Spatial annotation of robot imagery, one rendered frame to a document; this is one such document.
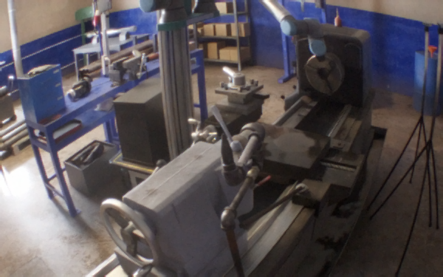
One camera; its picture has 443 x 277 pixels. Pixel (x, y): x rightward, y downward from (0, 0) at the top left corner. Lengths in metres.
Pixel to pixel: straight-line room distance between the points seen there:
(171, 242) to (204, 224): 0.14
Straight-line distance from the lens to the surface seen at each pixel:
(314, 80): 2.23
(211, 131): 1.61
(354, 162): 1.66
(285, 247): 1.25
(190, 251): 1.01
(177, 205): 0.96
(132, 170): 2.88
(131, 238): 0.94
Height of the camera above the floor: 1.69
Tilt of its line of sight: 26 degrees down
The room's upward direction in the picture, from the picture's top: 4 degrees counter-clockwise
